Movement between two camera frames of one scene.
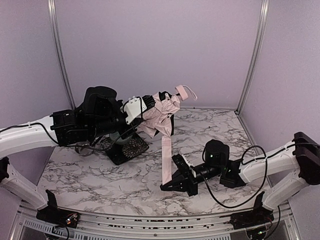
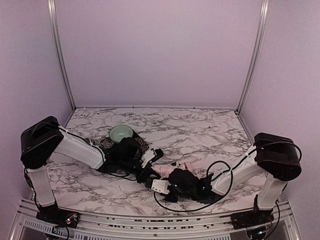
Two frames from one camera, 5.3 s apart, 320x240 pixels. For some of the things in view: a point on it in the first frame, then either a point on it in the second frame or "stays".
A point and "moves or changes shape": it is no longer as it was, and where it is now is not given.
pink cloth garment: (161, 121) moves or changes shape
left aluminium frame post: (52, 7) stays
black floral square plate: (121, 153) stays
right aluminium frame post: (265, 8) stays
